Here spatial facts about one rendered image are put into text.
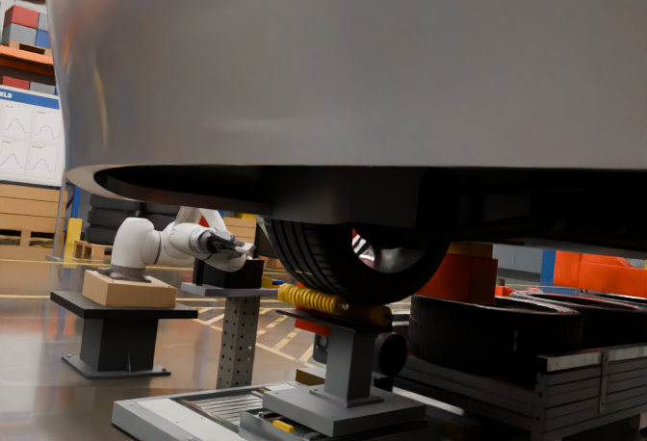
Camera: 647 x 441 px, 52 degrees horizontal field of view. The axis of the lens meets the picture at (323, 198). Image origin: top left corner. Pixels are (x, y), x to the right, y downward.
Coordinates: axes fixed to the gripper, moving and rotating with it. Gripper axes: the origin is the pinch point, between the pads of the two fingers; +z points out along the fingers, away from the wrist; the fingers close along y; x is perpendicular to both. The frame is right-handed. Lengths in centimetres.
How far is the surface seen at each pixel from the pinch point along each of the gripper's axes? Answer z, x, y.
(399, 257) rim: 32.6, 26.4, -23.5
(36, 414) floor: -57, -70, -19
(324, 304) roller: 30.8, -4.0, -14.0
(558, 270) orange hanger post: -26, 179, -184
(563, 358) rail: 65, 42, -78
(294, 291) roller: 17.0, -2.8, -12.8
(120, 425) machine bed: -30, -57, -30
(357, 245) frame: 10.7, 30.5, -24.8
